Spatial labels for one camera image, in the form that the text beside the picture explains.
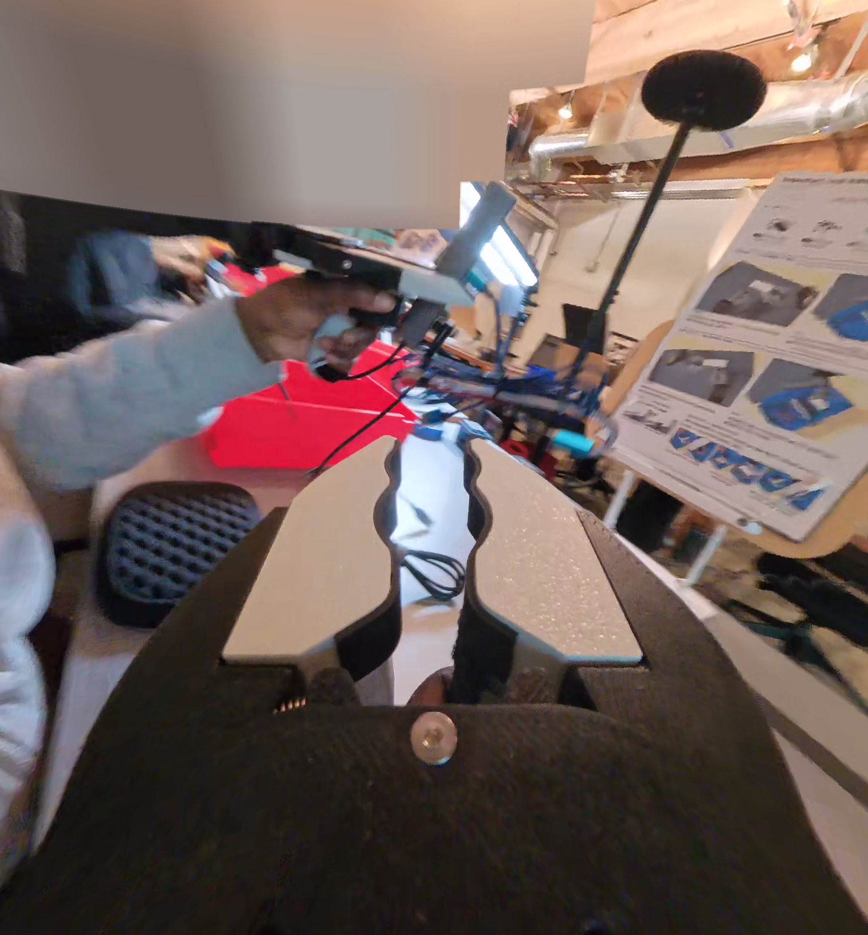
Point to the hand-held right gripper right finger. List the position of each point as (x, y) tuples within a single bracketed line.
[(543, 577)]

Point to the silver ventilation duct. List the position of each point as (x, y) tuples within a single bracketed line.
[(806, 109)]

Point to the instruction poster board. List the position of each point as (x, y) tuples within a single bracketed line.
[(770, 350)]

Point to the led light panel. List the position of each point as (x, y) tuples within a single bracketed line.
[(514, 259)]

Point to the long grey multiport hub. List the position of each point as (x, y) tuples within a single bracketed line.
[(477, 226)]

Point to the person's left forearm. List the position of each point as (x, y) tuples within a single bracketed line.
[(134, 394)]

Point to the black stand with round top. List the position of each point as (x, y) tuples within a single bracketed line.
[(704, 91)]

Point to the black mesh pad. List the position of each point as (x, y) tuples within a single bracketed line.
[(171, 548)]

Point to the red plastic bin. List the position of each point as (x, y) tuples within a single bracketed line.
[(295, 424)]

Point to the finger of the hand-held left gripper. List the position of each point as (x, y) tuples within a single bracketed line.
[(434, 286)]

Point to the person's left hand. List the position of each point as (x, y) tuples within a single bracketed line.
[(295, 321)]

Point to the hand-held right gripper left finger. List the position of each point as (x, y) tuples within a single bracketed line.
[(317, 570)]

